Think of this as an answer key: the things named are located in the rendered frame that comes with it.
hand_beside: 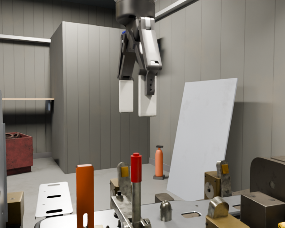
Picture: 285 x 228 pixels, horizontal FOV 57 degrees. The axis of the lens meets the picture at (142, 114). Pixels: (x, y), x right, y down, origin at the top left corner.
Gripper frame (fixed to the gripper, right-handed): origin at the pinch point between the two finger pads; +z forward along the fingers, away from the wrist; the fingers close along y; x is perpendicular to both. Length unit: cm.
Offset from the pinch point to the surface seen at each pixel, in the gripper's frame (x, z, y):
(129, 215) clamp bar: 0.3, 22.7, 3.3
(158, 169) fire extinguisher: -147, 114, 346
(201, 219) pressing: -21.4, 30.0, 10.3
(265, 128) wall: -211, 32, 185
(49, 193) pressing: 17, 30, 44
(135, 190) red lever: 0.2, 15.9, -0.8
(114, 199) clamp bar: 1.2, 22.7, 13.1
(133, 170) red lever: 0.7, 11.9, -0.8
